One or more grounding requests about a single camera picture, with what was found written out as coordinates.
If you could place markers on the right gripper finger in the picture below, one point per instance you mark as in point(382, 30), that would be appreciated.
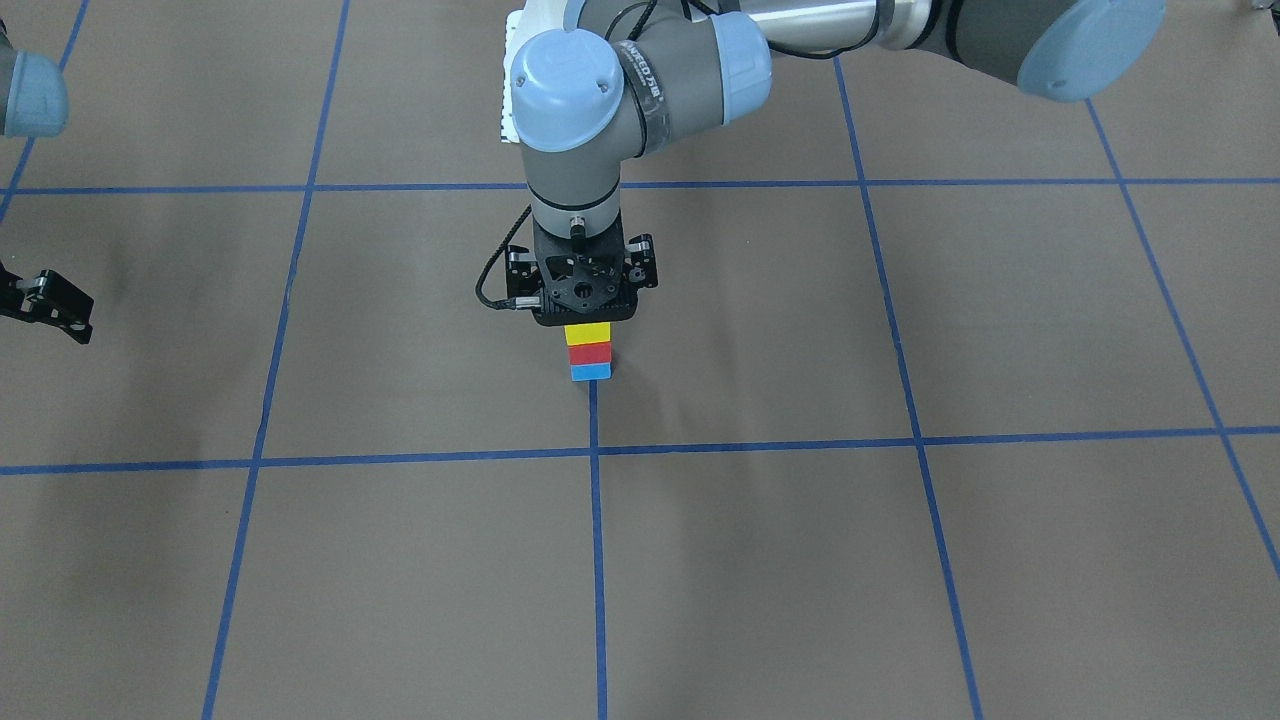
point(48, 299)

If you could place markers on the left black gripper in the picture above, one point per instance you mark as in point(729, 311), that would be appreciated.
point(641, 262)

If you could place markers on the yellow cube block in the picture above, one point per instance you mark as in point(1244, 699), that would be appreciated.
point(587, 334)

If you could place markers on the red cube block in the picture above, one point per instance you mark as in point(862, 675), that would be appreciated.
point(591, 353)

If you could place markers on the blue cube block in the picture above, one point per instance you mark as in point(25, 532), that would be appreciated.
point(591, 372)

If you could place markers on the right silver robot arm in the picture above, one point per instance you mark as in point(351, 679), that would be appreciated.
point(34, 104)

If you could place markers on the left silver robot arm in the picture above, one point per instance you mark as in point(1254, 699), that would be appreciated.
point(591, 84)

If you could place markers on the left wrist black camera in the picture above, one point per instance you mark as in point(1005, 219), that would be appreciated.
point(524, 285)

